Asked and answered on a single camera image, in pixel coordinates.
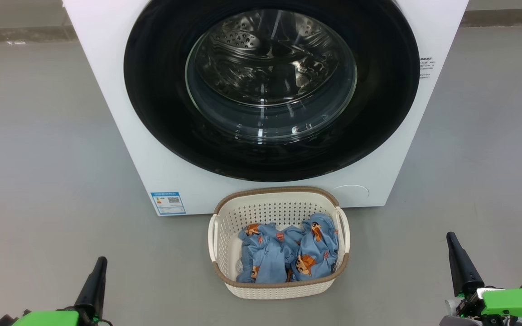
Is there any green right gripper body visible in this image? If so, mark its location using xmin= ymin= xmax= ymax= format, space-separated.
xmin=440 ymin=283 xmax=522 ymax=326

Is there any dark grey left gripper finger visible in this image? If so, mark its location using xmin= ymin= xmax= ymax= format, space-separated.
xmin=74 ymin=257 xmax=108 ymax=320

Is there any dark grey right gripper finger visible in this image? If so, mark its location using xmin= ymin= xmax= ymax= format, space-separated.
xmin=446 ymin=232 xmax=485 ymax=297

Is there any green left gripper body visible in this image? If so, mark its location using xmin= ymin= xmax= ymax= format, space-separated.
xmin=0 ymin=308 xmax=110 ymax=326

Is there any black round washer door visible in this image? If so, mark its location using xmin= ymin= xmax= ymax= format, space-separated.
xmin=124 ymin=0 xmax=420 ymax=182

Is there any white front-load washing machine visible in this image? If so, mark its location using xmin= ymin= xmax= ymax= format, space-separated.
xmin=63 ymin=0 xmax=469 ymax=216

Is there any blue energy label sticker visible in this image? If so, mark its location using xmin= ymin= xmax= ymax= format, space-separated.
xmin=150 ymin=192 xmax=186 ymax=216

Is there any round white filter cover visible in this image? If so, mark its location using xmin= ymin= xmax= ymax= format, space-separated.
xmin=332 ymin=184 xmax=370 ymax=206

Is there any cream perforated laundry basket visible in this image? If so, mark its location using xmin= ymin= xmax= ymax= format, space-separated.
xmin=208 ymin=186 xmax=351 ymax=300

